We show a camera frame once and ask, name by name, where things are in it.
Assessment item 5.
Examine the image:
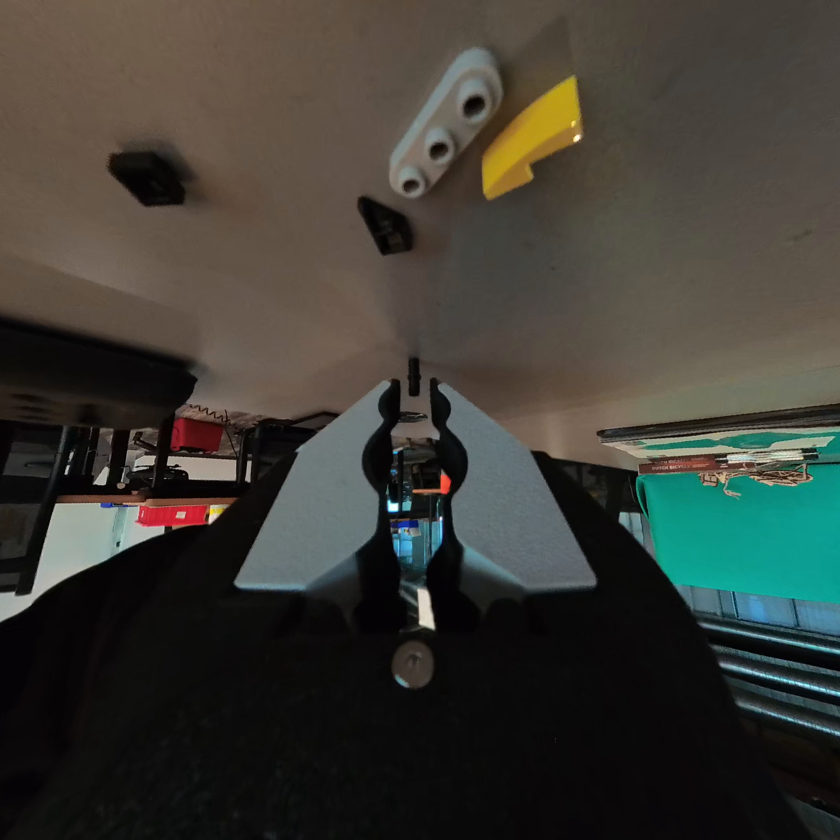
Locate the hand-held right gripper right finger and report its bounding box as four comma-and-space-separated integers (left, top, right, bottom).
428, 379, 599, 619

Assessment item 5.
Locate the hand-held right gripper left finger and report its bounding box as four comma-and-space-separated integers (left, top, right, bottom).
233, 379, 403, 626

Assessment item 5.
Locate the grey desk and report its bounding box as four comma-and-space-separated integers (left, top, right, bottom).
0, 0, 840, 434

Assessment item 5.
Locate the red shelf bin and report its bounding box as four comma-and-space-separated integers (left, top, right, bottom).
136, 505, 211, 528

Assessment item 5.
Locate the red toolbox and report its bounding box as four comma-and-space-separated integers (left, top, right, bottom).
172, 416, 224, 454

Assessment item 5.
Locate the green cutting mat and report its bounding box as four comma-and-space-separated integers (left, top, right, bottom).
597, 407, 840, 457

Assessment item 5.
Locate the teal plastic board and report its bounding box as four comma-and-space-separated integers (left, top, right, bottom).
635, 430, 840, 605

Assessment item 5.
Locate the brown wooden model kit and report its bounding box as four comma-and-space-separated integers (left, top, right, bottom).
638, 449, 824, 501

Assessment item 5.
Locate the pile of small mixed bricks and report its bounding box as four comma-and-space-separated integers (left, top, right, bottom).
108, 47, 584, 257

